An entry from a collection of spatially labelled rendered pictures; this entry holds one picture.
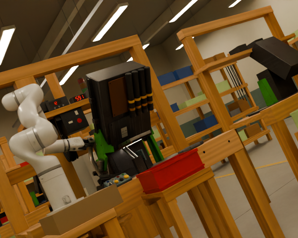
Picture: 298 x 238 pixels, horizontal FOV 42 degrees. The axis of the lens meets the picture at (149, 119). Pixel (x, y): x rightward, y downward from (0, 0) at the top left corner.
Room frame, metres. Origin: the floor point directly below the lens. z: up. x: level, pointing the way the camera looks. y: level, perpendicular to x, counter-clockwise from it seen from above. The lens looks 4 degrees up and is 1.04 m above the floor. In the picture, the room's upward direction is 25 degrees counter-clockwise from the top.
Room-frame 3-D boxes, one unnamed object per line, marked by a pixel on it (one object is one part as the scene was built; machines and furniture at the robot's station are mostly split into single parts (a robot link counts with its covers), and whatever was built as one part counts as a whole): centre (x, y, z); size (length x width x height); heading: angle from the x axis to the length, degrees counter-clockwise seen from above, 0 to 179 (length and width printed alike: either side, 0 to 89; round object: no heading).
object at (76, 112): (2.80, 0.51, 1.42); 0.17 x 0.12 x 0.15; 120
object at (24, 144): (1.89, 0.57, 1.24); 0.19 x 0.12 x 0.24; 98
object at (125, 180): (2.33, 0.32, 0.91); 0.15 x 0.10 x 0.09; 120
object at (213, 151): (2.44, 0.17, 0.82); 1.50 x 0.14 x 0.15; 120
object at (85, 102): (2.90, 0.44, 1.52); 0.90 x 0.25 x 0.04; 120
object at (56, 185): (1.89, 0.54, 1.03); 0.19 x 0.19 x 0.18
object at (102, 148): (2.59, 0.34, 1.17); 0.13 x 0.12 x 0.20; 120
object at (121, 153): (2.85, 0.28, 1.07); 0.30 x 0.18 x 0.34; 120
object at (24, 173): (3.00, 0.49, 1.23); 1.30 x 0.05 x 0.09; 120
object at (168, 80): (8.53, -1.21, 1.14); 2.45 x 0.55 x 2.28; 123
